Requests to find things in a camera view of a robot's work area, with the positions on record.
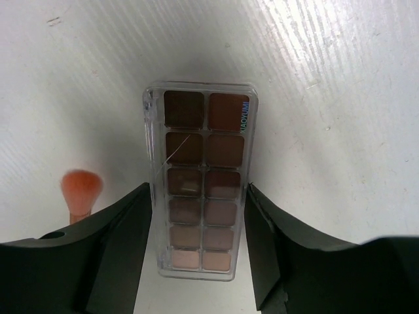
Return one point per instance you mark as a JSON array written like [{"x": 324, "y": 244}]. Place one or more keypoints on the mauve eyeshadow palette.
[{"x": 199, "y": 143}]

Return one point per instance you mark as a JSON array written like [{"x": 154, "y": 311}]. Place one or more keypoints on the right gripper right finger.
[{"x": 296, "y": 268}]

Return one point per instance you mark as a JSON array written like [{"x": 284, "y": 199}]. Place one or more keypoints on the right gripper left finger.
[{"x": 92, "y": 266}]

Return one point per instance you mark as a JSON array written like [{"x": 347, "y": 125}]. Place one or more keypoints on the round pink makeup brush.
[{"x": 80, "y": 189}]

